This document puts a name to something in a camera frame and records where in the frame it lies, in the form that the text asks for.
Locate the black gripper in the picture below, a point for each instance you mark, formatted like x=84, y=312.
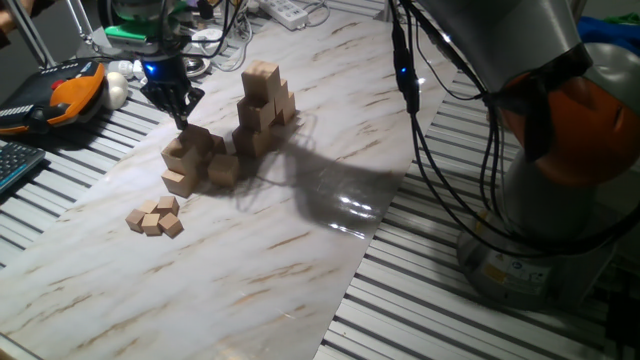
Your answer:
x=162, y=82

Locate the silver orange robot arm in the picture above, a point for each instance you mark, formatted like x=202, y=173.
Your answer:
x=525, y=40

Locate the bare person hand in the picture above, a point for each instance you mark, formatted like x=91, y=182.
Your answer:
x=5, y=21

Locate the round silver coil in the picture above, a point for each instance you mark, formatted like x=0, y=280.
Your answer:
x=195, y=66

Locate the large wooden cube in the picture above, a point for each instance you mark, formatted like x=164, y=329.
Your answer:
x=281, y=97
x=260, y=80
x=289, y=110
x=254, y=115
x=247, y=145

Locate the white power adapter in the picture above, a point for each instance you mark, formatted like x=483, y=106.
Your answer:
x=207, y=39

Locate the white egg shaped object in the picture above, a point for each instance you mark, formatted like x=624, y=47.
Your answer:
x=116, y=90

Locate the white plastic bottle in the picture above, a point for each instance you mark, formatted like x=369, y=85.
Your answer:
x=122, y=69

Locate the small wooden cube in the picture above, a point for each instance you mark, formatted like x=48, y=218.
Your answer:
x=135, y=221
x=148, y=206
x=151, y=225
x=168, y=205
x=171, y=225

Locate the orange black teach pendant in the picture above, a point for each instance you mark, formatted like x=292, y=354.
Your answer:
x=70, y=97

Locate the white power strip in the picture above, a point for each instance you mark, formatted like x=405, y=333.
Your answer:
x=285, y=12

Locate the grey metal bar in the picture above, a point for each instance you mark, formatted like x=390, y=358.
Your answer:
x=30, y=32

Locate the black computer keyboard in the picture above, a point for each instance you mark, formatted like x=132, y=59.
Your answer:
x=20, y=162

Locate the marble pattern mat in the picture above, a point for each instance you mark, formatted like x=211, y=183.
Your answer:
x=250, y=300

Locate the blue bag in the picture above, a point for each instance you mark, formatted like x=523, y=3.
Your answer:
x=610, y=35

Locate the green cloth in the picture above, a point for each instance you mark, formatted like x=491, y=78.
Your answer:
x=625, y=19

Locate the green wrist mount flange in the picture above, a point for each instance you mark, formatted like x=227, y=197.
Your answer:
x=125, y=31

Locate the aluminium frame post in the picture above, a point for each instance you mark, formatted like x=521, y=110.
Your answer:
x=385, y=12

